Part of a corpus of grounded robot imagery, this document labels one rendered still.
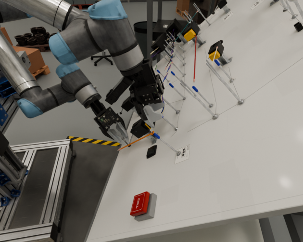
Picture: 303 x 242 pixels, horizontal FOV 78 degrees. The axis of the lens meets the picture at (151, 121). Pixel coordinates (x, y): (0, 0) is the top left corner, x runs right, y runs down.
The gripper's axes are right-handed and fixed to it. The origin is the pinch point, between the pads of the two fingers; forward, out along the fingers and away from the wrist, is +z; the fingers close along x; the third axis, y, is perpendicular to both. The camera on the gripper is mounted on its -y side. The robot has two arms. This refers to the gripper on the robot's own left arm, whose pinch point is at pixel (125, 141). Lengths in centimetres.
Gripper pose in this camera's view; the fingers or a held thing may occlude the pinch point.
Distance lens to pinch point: 73.5
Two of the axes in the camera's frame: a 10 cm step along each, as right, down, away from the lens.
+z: 6.1, 7.8, 1.1
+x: 7.7, -6.2, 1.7
